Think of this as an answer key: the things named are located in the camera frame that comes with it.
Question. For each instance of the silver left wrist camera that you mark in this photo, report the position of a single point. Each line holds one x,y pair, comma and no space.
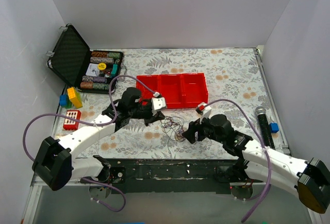
158,104

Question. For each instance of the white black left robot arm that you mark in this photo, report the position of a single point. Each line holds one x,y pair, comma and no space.
57,161

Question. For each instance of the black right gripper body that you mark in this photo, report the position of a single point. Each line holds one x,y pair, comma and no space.
195,130

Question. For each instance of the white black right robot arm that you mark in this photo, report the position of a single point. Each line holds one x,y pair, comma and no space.
307,180

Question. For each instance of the red three-compartment plastic tray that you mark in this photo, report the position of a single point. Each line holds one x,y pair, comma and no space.
181,91

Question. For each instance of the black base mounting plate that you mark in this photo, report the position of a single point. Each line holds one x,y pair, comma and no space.
173,176

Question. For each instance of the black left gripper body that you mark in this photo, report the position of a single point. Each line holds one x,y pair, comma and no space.
150,115

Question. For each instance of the black handheld microphone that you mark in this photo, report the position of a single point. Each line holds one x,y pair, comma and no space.
260,113

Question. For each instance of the green toy brick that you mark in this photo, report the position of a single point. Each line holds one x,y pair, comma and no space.
68,105

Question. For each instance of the black poker chip case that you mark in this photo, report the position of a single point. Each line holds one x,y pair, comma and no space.
73,61

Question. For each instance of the blue toy brick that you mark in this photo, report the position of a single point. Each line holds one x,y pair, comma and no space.
63,100

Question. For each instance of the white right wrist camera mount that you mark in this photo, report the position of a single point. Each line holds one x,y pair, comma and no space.
204,110

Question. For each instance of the yellow toy brick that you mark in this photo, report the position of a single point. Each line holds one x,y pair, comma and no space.
74,97

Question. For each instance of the small blue block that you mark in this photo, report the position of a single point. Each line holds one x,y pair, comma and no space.
274,128

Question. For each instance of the yellow round poker chip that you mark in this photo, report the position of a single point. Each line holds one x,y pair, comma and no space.
102,66

